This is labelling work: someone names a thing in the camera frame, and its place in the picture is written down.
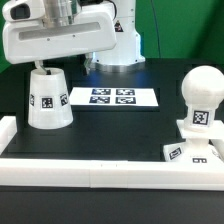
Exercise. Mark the white marker sheet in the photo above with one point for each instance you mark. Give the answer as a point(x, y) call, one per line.
point(99, 96)

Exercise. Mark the white rail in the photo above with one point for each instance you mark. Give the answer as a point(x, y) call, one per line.
point(8, 129)
point(111, 174)

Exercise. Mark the white front rail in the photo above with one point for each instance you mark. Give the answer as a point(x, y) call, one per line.
point(111, 174)

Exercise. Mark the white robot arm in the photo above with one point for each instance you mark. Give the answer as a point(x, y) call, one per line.
point(126, 54)

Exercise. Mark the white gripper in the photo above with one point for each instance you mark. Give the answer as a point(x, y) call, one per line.
point(37, 30)

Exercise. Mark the white lamp base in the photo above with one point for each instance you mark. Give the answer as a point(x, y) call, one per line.
point(199, 146)

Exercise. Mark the white left rail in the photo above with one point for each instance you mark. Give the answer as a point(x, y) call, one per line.
point(8, 129)

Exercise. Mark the white lamp shade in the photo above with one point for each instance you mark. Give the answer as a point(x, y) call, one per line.
point(49, 106)

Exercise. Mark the white lamp bulb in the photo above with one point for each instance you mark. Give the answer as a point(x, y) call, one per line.
point(203, 91)

